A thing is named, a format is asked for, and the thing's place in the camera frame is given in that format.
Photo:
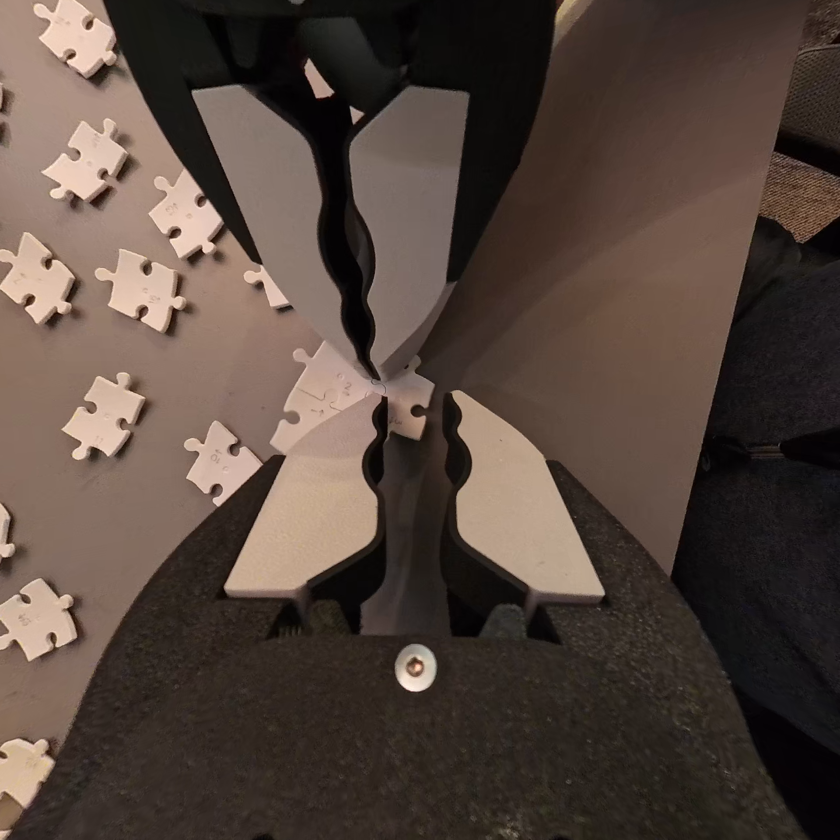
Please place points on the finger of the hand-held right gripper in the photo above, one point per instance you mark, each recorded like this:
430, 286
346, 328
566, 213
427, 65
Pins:
275, 197
413, 197

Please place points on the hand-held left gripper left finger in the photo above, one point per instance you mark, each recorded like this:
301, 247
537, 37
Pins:
308, 518

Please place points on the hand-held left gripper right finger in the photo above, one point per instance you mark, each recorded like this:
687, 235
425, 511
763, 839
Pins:
525, 518

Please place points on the scatter of white puzzle pieces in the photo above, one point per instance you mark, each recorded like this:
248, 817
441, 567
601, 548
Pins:
141, 292

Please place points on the person's dark trousers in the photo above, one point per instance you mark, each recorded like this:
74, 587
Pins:
774, 525

